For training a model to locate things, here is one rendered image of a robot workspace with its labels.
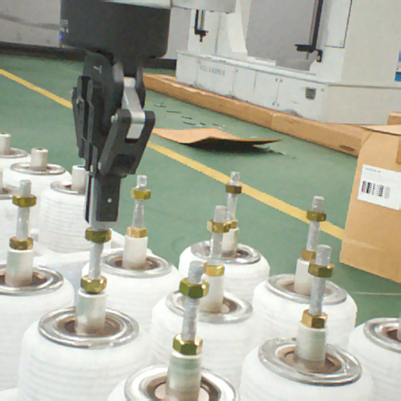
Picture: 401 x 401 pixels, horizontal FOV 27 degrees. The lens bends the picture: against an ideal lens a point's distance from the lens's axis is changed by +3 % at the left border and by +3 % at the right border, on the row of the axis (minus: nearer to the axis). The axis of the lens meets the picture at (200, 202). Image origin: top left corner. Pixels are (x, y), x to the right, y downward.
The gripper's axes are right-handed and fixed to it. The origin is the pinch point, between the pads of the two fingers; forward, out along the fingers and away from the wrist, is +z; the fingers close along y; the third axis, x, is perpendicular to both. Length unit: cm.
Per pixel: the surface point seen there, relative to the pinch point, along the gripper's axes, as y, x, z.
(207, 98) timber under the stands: -357, 168, 30
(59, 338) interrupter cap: 2.3, -3.0, 9.7
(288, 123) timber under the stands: -272, 173, 31
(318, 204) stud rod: -5.7, 22.5, 1.6
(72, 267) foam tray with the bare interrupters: -38.2, 9.0, 18.2
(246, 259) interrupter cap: -14.9, 20.8, 9.9
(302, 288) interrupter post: -5.4, 21.8, 9.7
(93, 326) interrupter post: 1.0, -0.2, 9.5
